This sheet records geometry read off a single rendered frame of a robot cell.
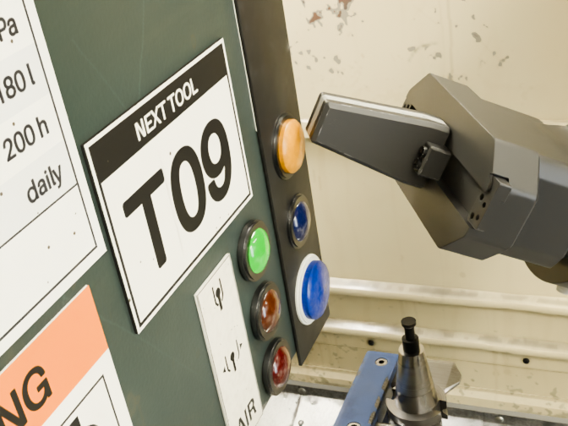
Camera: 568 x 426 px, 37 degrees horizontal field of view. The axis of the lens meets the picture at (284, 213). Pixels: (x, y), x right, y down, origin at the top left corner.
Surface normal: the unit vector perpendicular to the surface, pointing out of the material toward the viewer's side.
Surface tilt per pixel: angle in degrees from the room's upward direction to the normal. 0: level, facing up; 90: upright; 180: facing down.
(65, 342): 90
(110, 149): 90
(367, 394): 0
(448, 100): 60
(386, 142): 90
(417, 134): 90
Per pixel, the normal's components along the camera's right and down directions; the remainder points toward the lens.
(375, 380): -0.15, -0.87
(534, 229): 0.14, 0.45
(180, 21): 0.92, 0.05
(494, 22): -0.37, 0.49
